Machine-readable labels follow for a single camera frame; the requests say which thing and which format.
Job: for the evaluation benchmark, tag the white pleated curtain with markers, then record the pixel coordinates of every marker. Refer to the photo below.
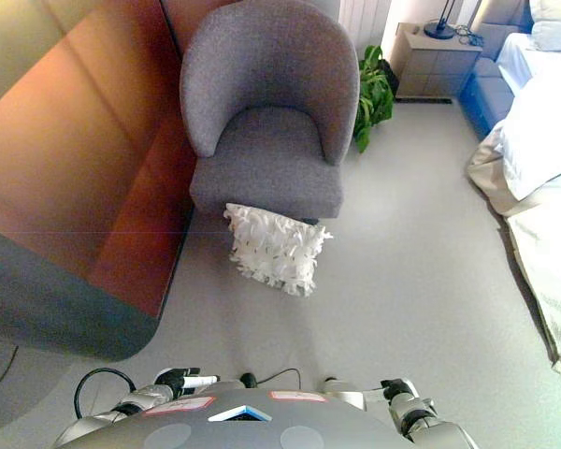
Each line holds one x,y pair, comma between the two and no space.
364,18

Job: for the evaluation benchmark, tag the grey upholstered armchair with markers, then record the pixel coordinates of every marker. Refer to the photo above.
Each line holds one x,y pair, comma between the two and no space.
271,154

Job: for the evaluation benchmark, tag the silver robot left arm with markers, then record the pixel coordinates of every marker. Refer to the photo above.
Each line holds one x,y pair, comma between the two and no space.
135,402

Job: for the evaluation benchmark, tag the green potted plant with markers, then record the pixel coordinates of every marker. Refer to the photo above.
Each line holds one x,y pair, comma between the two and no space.
374,103

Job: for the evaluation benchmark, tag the silver robot torso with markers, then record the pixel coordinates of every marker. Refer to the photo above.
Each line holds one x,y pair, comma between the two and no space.
243,430

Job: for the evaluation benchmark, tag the beige bedspread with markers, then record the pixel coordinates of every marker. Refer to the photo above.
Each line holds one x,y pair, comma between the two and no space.
551,262

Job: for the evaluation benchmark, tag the beige nightstand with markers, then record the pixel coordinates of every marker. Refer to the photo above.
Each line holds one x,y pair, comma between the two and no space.
430,65

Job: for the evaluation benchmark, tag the white bed pillow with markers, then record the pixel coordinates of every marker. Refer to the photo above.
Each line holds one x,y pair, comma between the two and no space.
554,28

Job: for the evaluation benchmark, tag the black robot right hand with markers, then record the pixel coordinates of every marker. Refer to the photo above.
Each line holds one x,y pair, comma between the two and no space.
399,388

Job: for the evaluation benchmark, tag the white duvet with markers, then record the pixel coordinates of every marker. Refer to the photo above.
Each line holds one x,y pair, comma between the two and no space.
537,121

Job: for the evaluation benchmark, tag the white fringed pillow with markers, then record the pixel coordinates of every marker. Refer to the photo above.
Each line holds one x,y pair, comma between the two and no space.
276,248

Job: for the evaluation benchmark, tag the brown wooden desk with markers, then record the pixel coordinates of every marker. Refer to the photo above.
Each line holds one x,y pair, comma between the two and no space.
75,163

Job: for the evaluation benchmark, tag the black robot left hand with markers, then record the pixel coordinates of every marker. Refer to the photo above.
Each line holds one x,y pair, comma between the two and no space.
177,378

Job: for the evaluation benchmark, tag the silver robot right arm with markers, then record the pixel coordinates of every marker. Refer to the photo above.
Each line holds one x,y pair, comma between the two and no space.
425,416

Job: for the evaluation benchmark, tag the blue upholstered bed frame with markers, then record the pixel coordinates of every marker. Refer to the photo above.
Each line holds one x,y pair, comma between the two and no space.
488,93

